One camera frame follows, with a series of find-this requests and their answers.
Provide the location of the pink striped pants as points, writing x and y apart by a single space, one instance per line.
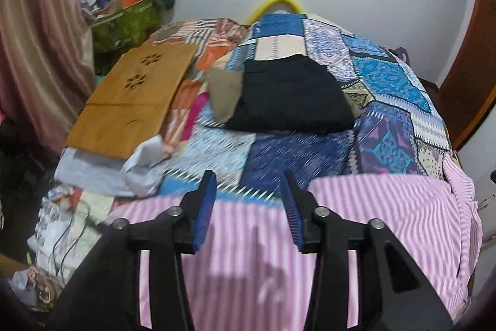
252 238

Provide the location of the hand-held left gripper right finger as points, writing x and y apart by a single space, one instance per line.
292 210

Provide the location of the floral patterned cloth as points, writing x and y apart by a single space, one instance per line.
58 230

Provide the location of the striped curtain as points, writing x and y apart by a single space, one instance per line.
38 44

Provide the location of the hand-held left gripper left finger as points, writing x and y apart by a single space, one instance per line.
205 207

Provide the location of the khaki cloth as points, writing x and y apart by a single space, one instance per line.
224 90

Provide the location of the orange patterned blanket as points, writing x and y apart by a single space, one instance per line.
217 40

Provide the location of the wooden lap desk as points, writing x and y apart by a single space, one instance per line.
124 102

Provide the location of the brown wooden door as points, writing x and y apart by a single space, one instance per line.
472 75

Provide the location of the blue patchwork blanket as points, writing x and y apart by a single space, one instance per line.
387 83

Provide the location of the white cloth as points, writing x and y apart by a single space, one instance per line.
143 168

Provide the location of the black folded clothing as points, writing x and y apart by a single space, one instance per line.
286 98

